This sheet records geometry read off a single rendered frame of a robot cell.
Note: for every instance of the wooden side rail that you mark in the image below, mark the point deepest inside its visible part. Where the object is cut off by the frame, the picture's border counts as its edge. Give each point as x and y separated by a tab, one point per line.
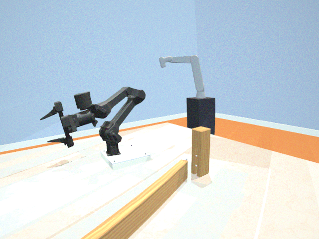
123	223

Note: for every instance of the wooden bed post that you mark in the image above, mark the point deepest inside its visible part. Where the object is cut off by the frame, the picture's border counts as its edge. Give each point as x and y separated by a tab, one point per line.
200	151

